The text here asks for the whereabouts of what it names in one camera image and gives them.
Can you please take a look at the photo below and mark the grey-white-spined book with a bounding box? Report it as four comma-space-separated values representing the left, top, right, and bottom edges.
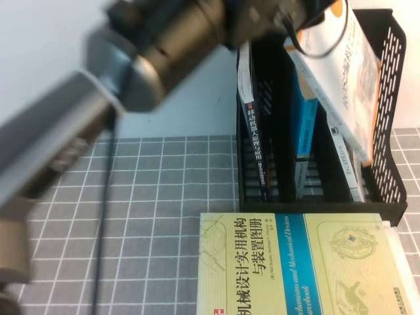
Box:
327, 124, 365, 203

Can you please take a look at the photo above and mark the thick black cable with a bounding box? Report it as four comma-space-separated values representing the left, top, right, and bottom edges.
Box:
91, 127, 117, 315

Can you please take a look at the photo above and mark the black mesh book stand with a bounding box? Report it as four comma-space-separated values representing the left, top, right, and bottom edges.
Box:
236, 9, 408, 227

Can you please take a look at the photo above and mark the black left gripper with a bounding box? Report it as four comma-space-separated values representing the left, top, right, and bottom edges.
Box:
288, 0, 332, 30

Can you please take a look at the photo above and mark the grey checked tablecloth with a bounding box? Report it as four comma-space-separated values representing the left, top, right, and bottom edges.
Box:
6, 127, 420, 315

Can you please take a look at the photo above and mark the black-spined book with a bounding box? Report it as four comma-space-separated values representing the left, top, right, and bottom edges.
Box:
237, 41, 270, 201

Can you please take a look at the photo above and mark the white orange ROS2 book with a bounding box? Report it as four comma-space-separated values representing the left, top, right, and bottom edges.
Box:
283, 0, 383, 167

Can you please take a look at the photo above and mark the blue-spined book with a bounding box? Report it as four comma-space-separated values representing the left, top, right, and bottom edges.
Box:
288, 49, 320, 200

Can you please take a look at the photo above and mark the yellow-green mechanical devices book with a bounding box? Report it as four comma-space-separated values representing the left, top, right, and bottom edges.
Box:
196, 212, 410, 315

